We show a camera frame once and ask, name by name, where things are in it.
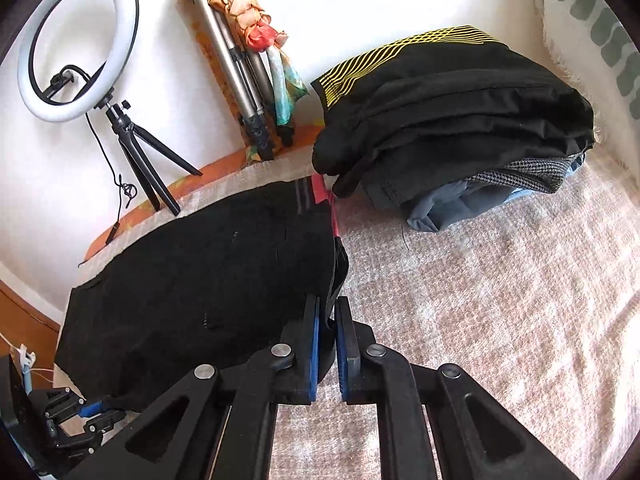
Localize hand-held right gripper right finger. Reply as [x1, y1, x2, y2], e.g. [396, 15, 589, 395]
[335, 296, 582, 480]

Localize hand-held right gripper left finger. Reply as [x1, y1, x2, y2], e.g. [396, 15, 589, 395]
[65, 294, 321, 480]

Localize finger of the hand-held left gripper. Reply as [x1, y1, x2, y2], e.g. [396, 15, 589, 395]
[29, 386, 115, 418]
[47, 409, 127, 450]

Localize black pants with red stripe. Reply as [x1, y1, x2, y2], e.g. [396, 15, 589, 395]
[54, 178, 350, 412]

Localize beige woven blanket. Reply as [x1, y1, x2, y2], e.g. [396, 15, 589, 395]
[52, 130, 640, 480]

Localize blue-grey folded garment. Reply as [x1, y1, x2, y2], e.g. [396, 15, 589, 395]
[405, 180, 521, 233]

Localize grey tweed folded garment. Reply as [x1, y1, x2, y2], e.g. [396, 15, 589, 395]
[466, 156, 581, 195]

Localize small black tripod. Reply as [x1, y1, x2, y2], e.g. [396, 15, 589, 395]
[42, 64, 204, 217]

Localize pile of folded dark clothes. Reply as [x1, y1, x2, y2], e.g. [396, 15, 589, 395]
[311, 25, 596, 211]

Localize silver folded tripod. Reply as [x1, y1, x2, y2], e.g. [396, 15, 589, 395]
[181, 0, 294, 162]

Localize colourful knotted scarf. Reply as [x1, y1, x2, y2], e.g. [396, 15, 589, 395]
[184, 0, 310, 127]

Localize white pillow green pattern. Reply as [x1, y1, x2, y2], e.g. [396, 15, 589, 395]
[526, 0, 640, 171]

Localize white cable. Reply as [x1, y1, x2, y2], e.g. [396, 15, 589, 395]
[0, 332, 53, 378]

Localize black ring light cable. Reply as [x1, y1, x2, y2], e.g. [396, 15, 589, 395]
[77, 110, 139, 268]

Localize white ring light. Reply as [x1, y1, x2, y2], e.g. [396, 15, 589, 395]
[17, 0, 141, 123]

